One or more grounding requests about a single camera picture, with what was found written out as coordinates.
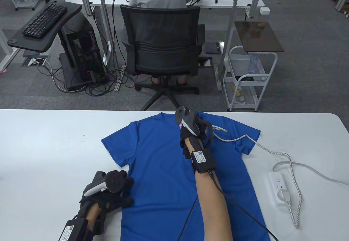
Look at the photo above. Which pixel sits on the person's left hand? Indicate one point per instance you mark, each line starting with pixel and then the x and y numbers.
pixel 117 201

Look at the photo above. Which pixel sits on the person's right hand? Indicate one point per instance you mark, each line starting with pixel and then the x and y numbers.
pixel 185 136

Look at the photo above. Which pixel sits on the blue t-shirt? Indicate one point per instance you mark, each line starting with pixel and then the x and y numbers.
pixel 158 170

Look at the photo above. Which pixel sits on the person's left forearm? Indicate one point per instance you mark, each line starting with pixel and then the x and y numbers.
pixel 94 213

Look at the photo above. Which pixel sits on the person's right forearm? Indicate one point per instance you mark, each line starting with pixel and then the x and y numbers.
pixel 212 211

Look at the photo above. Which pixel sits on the black white controller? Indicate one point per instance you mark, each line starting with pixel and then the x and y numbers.
pixel 188 121
pixel 95 187

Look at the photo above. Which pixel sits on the black wrist sensor box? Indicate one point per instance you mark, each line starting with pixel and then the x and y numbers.
pixel 203 160
pixel 75 230

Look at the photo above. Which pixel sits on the small yellow item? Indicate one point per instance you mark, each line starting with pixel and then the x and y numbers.
pixel 239 95

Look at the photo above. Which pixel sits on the small black device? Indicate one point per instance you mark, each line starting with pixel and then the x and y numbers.
pixel 247 78

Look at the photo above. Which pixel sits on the white rolling cart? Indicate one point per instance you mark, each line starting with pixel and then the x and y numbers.
pixel 236 58

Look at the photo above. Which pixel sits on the white table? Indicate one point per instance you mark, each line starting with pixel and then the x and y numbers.
pixel 54 132

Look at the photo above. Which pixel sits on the clear plastic water bottle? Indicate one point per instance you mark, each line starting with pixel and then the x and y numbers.
pixel 253 63

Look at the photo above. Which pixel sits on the white power strip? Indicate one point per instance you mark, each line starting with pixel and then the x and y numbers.
pixel 276 181

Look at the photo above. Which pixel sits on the black mesh office chair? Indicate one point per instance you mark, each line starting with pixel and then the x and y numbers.
pixel 161 33

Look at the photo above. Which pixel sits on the brown cart top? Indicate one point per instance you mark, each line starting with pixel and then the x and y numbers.
pixel 261 43

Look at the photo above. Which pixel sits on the black computer tower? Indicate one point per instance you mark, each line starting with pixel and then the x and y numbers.
pixel 81 55

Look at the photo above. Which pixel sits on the small brown object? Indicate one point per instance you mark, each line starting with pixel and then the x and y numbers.
pixel 261 25

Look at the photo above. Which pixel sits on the small white box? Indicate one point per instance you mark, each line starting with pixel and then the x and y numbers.
pixel 264 11

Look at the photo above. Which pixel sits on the floor socket box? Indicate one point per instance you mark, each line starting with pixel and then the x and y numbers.
pixel 32 61

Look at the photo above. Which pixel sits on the black keyboard tray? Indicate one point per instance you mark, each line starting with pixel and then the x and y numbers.
pixel 30 44

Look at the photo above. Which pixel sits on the black keyboard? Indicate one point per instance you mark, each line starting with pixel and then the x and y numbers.
pixel 41 23

